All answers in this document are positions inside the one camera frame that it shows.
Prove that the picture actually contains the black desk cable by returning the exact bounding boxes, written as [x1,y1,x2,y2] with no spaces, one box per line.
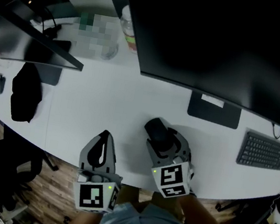
[37,6,66,41]

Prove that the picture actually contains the clear drinking glass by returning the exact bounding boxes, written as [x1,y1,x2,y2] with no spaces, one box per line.
[100,40,121,62]

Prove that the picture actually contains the black office chair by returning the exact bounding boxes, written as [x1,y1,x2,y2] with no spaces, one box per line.
[0,109,68,224]

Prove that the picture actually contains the large black monitor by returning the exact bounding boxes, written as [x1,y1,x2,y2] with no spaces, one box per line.
[102,0,280,127]

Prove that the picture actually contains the person's legs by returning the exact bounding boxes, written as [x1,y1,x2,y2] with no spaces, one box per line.
[114,184,185,220]

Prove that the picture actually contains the black cloth bag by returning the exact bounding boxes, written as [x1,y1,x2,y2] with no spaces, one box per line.
[6,60,48,126]

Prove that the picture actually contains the black computer mouse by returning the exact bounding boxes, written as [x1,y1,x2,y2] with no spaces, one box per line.
[142,115,180,148]

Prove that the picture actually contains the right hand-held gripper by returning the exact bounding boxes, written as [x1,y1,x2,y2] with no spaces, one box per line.
[137,123,202,203]

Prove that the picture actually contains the dark grey keyboard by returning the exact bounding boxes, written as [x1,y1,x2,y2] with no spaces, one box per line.
[235,129,280,172]

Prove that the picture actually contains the person's right forearm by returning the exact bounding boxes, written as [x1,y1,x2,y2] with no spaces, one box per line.
[174,191,228,224]

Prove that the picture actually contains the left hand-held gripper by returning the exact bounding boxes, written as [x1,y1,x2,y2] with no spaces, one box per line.
[70,125,131,216]

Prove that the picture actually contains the black monitor cable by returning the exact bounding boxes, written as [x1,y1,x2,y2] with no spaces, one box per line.
[269,121,280,141]

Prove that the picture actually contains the black side monitor stand base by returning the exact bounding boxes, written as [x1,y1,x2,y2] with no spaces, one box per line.
[21,61,63,88]

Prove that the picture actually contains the black side monitor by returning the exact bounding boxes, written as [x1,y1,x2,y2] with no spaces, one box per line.
[0,7,92,73]

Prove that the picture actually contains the clear plastic bottle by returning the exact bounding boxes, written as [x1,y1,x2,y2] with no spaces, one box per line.
[114,4,145,55]

